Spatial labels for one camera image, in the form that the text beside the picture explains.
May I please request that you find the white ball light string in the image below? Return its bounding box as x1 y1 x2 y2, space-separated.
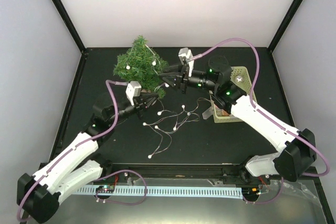
124 44 208 159

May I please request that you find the clear plastic battery box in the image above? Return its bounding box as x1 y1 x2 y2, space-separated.
202 107 214 120

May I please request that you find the yellow-green plastic basket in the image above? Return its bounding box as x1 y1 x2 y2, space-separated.
209 66 252 123

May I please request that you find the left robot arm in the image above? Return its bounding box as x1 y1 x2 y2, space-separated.
16 92 159 223

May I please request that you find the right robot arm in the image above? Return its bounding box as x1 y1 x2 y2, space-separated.
159 56 317 184

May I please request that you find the small green christmas tree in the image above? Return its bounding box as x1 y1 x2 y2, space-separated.
113 35 168 99

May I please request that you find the gingerbread figure ornament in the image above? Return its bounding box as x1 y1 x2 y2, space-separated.
216 110 231 117

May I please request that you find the silver ball ornament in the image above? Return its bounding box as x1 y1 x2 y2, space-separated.
234 75 244 84

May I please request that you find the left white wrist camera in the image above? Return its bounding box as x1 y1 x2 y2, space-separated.
125 81 142 106

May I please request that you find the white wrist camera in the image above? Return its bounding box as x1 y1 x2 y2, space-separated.
178 47 194 72
125 81 142 106

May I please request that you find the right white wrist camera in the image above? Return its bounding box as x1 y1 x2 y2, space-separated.
178 47 194 72

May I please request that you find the black aluminium frame rail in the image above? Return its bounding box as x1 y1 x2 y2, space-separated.
39 163 320 180

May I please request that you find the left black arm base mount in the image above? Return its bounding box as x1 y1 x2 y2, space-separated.
90 153 127 201

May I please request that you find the white slotted cable duct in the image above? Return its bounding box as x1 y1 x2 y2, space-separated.
74 185 243 199

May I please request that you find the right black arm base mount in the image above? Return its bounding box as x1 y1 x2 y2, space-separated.
222 166 270 185

